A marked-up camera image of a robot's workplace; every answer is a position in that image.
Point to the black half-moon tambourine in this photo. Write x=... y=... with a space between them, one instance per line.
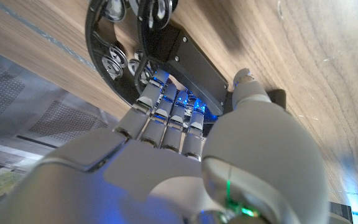
x=166 y=53

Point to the printed window backdrop cloth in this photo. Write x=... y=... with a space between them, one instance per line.
x=26 y=124

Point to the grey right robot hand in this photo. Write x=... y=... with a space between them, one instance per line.
x=172 y=168

